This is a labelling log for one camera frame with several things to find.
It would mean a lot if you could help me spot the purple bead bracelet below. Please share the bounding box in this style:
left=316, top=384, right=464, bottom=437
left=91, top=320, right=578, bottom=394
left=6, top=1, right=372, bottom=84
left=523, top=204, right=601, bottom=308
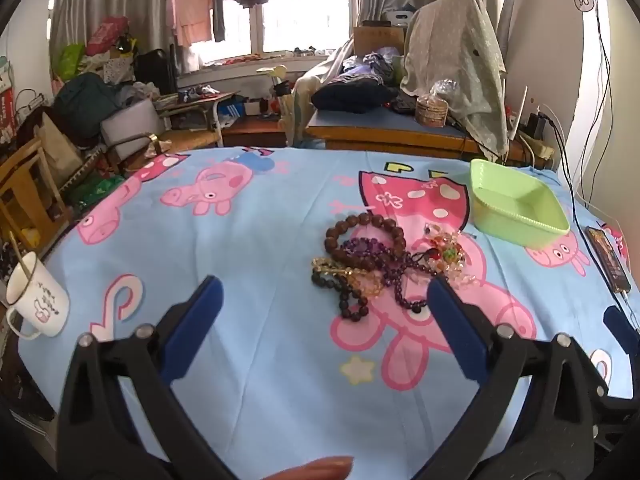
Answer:
left=340, top=237, right=431, bottom=313

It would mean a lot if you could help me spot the tan paper bag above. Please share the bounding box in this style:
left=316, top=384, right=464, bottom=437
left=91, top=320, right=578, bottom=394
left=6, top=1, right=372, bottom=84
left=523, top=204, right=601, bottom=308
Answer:
left=37, top=112, right=83, bottom=186

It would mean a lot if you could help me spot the navy clothing bundle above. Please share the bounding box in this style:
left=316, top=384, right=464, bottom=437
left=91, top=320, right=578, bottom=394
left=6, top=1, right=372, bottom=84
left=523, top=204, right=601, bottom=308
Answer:
left=311, top=76, right=398, bottom=113

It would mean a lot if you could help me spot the cardboard box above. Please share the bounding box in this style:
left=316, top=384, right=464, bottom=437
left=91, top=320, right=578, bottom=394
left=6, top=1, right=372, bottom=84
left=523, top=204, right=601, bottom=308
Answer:
left=352, top=25, right=407, bottom=56

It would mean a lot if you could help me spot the black bead bracelet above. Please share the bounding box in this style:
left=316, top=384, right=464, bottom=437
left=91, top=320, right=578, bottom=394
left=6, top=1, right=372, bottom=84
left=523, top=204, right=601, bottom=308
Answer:
left=311, top=265, right=371, bottom=321

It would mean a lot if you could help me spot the smartphone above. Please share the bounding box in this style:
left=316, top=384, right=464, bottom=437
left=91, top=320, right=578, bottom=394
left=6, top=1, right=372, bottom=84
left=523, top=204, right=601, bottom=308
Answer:
left=584, top=226, right=632, bottom=293

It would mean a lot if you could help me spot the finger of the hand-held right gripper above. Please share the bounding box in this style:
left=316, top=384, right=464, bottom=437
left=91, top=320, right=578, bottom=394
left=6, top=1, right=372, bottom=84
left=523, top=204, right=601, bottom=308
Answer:
left=603, top=305, right=640, bottom=348

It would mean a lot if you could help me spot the colourful crystal bracelet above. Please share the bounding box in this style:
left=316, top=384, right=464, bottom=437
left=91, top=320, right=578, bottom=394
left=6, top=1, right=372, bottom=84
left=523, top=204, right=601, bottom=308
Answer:
left=422, top=222, right=476, bottom=288

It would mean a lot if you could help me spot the black power adapter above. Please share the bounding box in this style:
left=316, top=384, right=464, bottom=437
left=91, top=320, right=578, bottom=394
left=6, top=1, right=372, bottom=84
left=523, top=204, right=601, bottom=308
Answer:
left=525, top=112, right=551, bottom=140

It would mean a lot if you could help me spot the wooden chair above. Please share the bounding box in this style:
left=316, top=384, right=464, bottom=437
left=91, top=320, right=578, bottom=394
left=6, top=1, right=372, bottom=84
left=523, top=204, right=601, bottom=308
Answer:
left=0, top=137, right=73, bottom=251

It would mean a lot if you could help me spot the dark green bag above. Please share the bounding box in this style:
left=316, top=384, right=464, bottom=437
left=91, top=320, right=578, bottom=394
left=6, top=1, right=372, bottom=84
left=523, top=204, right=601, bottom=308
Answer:
left=52, top=72, right=123, bottom=138

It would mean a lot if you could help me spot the dotted pale green cloth cover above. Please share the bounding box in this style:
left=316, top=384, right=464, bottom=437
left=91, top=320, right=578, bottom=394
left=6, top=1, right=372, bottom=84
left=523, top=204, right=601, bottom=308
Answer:
left=400, top=0, right=508, bottom=163

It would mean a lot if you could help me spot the white charging cable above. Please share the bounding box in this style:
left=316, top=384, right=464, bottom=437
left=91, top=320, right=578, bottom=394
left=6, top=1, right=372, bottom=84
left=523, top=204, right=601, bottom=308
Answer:
left=620, top=287, right=640, bottom=331

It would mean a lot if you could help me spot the cartoon printed blue bedsheet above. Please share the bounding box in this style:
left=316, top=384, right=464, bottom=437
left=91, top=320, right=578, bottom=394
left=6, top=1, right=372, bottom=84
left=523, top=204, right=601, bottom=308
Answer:
left=17, top=146, right=640, bottom=480

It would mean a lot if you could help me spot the black wall cable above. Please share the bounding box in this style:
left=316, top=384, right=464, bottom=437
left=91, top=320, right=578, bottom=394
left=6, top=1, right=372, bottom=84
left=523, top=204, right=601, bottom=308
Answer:
left=580, top=0, right=613, bottom=211

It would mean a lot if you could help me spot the amber bead bracelet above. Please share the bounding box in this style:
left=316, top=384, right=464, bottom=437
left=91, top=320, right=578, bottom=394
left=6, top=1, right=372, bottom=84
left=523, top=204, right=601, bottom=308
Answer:
left=312, top=255, right=371, bottom=281

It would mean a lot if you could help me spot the white enamel mug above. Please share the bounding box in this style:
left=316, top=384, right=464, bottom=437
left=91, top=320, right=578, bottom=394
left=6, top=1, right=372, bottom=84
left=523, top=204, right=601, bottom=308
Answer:
left=6, top=251, right=71, bottom=341

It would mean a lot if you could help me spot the small folding table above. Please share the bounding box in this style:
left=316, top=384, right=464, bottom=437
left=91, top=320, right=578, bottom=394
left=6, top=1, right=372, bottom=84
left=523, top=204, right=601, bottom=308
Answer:
left=160, top=92, right=243, bottom=148

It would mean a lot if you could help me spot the yellow power strip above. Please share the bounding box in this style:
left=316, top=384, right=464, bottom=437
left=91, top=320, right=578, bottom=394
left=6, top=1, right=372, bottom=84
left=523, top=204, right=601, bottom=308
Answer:
left=520, top=132, right=556, bottom=161

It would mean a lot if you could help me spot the wooden desk with blue top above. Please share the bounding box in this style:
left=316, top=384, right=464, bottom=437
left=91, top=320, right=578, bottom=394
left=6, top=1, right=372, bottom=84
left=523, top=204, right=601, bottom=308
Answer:
left=305, top=105, right=556, bottom=166

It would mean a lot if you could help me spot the lime plastic bag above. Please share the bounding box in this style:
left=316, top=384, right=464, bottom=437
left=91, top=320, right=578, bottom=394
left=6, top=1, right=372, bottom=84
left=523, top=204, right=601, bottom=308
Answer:
left=57, top=42, right=86, bottom=81

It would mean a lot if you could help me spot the green plastic basket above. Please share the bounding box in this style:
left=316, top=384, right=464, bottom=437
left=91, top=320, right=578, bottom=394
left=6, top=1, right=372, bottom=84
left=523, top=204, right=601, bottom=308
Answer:
left=469, top=158, right=571, bottom=249

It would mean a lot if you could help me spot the black bag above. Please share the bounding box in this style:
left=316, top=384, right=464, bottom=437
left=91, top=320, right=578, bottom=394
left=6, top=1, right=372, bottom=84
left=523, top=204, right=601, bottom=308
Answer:
left=135, top=49, right=178, bottom=96

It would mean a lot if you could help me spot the black charging cable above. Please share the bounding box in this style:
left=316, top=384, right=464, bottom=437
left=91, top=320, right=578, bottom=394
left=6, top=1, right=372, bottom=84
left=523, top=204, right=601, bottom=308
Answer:
left=542, top=112, right=581, bottom=206

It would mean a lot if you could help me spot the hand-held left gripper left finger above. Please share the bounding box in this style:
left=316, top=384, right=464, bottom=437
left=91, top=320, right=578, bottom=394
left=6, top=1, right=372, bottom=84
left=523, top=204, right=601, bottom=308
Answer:
left=56, top=275, right=236, bottom=480

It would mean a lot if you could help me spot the person's left hand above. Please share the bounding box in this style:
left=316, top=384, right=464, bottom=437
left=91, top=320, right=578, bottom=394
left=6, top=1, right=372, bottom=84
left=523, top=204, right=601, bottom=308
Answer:
left=265, top=456, right=356, bottom=480

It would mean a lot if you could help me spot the brown wooden bead bracelet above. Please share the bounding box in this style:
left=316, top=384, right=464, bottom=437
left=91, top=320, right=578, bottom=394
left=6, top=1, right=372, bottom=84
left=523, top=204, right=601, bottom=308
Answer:
left=325, top=212, right=407, bottom=263

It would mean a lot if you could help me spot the pink hanging garment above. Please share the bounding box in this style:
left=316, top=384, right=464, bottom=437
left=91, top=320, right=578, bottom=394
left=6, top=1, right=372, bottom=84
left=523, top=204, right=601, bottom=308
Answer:
left=172, top=0, right=215, bottom=46

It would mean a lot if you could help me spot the blue striped shoe box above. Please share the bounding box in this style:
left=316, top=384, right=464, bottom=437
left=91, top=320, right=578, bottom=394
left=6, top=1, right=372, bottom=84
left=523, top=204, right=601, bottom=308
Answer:
left=217, top=100, right=246, bottom=128

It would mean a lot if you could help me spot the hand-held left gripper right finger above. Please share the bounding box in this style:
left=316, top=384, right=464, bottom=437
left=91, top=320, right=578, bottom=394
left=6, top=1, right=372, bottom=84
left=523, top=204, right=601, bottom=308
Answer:
left=415, top=276, right=613, bottom=480

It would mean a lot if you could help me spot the red plastic bag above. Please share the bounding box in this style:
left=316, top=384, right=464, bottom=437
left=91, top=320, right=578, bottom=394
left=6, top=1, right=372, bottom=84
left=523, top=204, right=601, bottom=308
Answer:
left=85, top=16, right=131, bottom=56

